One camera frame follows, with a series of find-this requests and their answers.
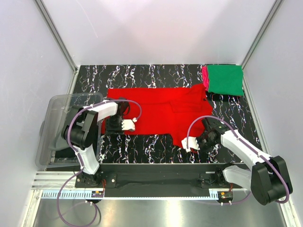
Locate black t shirt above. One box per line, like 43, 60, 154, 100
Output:
55, 148, 76, 159

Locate white slotted cable duct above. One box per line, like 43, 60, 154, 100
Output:
42, 190, 105, 200

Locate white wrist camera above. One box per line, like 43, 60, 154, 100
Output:
181, 136, 200, 152
121, 118, 137, 131

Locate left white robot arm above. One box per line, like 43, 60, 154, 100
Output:
61, 99, 135, 188

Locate red t shirt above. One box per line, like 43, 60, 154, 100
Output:
107, 84, 213, 147

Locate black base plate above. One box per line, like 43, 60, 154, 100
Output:
75, 163, 231, 188

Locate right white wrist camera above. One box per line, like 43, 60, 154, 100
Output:
181, 136, 200, 152

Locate pink folded t shirt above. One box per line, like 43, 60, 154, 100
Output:
202, 66, 209, 91

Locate grey t shirt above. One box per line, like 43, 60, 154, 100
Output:
48, 134, 70, 151

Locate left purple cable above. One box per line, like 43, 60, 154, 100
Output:
57, 99, 143, 226

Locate aluminium frame rail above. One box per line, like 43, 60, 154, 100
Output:
31, 172, 289, 191

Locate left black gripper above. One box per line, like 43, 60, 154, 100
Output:
105, 115, 125, 136

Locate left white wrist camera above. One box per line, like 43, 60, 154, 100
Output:
121, 118, 137, 131

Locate clear plastic bin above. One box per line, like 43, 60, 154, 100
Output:
35, 93, 103, 170

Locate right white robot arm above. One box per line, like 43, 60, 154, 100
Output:
196, 115, 293, 205

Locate green folded t shirt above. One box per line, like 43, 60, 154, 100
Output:
207, 65, 244, 96

